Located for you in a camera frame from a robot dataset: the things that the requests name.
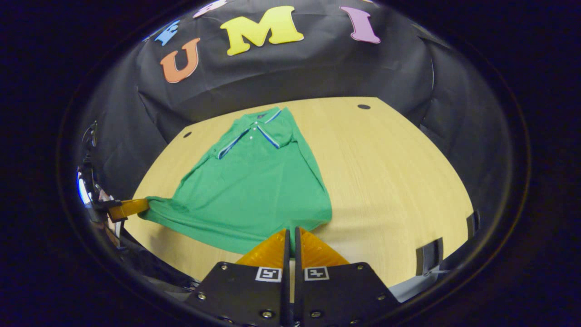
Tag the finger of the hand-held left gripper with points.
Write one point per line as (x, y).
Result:
(129, 208)

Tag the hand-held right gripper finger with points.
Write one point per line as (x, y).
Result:
(287, 290)
(297, 290)

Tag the green T-shirt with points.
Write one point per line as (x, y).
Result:
(254, 190)

